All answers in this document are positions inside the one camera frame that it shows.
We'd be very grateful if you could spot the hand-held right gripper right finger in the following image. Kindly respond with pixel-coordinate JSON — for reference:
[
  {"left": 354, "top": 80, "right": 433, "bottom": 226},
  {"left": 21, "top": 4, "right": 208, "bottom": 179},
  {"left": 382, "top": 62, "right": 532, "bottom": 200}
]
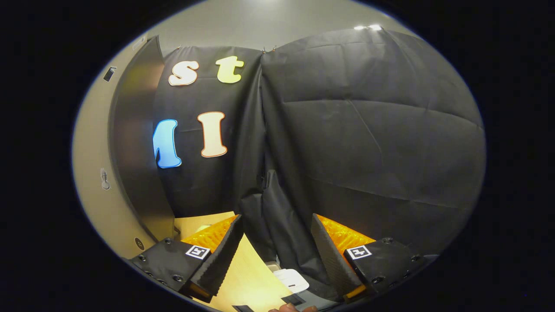
[{"left": 310, "top": 213, "right": 434, "bottom": 301}]

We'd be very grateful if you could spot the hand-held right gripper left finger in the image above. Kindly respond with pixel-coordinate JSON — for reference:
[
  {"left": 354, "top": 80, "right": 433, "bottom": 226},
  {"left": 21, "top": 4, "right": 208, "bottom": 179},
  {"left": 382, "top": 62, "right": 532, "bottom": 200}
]
[{"left": 129, "top": 214, "right": 245, "bottom": 304}]

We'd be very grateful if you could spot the white flat box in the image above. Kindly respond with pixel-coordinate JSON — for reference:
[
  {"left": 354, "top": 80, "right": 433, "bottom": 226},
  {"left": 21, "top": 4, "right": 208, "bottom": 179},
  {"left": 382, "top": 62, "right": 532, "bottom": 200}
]
[{"left": 273, "top": 269, "right": 310, "bottom": 293}]

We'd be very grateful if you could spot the black backdrop cloth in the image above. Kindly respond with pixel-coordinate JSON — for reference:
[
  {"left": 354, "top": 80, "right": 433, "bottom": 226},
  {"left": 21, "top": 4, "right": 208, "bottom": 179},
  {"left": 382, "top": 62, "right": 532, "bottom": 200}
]
[{"left": 152, "top": 28, "right": 486, "bottom": 299}]

